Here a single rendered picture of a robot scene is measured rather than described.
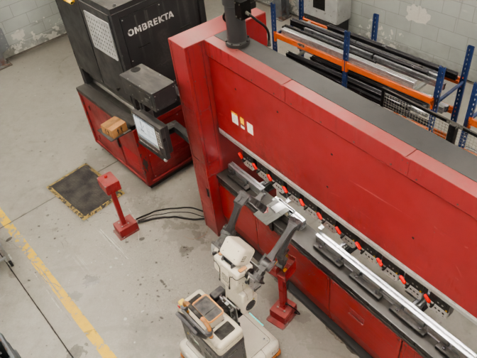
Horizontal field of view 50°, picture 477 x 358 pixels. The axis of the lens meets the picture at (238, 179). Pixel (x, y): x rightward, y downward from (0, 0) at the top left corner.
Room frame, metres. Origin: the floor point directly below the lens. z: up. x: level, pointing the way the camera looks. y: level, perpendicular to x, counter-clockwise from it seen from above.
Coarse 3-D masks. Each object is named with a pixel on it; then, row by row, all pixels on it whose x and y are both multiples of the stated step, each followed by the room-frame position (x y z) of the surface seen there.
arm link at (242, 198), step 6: (240, 192) 2.71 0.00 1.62; (246, 192) 2.71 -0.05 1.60; (240, 198) 2.66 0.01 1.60; (246, 198) 2.66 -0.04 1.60; (234, 204) 2.64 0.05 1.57; (240, 204) 2.62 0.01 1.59; (234, 210) 2.64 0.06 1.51; (240, 210) 2.65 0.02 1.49; (234, 216) 2.63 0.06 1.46; (234, 222) 2.63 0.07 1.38; (228, 228) 2.64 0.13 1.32; (234, 228) 2.65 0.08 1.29; (234, 234) 2.64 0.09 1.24
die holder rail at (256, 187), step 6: (234, 168) 3.71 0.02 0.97; (240, 168) 3.70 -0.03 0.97; (234, 174) 3.72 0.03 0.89; (240, 174) 3.62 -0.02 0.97; (246, 174) 3.61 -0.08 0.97; (246, 180) 3.55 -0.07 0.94; (252, 180) 3.51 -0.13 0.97; (252, 186) 3.48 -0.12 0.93; (258, 186) 3.42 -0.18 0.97; (258, 192) 3.40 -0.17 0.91; (264, 192) 3.41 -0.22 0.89
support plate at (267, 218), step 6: (270, 204) 3.15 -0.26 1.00; (258, 210) 3.09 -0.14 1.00; (270, 210) 3.07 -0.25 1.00; (282, 210) 3.05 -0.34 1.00; (288, 210) 3.04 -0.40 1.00; (258, 216) 3.02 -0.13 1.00; (264, 216) 3.01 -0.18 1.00; (270, 216) 3.00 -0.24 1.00; (276, 216) 2.99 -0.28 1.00; (264, 222) 2.94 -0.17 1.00; (270, 222) 2.93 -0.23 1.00
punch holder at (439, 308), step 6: (432, 294) 1.83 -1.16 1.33; (432, 300) 1.82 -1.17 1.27; (438, 300) 1.79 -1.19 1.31; (438, 306) 1.79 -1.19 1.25; (444, 306) 1.75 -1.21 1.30; (450, 306) 1.73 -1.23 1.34; (438, 312) 1.77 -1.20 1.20; (444, 312) 1.74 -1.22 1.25; (450, 312) 1.75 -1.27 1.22; (444, 318) 1.73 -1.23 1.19
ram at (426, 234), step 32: (224, 96) 3.68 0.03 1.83; (256, 96) 3.30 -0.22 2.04; (224, 128) 3.74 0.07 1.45; (256, 128) 3.33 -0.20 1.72; (288, 128) 2.99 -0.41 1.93; (320, 128) 2.72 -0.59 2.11; (256, 160) 3.36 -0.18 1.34; (288, 160) 3.01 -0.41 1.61; (320, 160) 2.71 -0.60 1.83; (352, 160) 2.47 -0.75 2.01; (320, 192) 2.71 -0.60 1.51; (352, 192) 2.45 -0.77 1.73; (384, 192) 2.24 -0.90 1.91; (416, 192) 2.05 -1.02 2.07; (352, 224) 2.43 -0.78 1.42; (384, 224) 2.21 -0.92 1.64; (416, 224) 2.02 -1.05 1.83; (448, 224) 1.86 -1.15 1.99; (416, 256) 1.98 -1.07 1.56; (448, 256) 1.81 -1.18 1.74; (448, 288) 1.76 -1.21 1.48
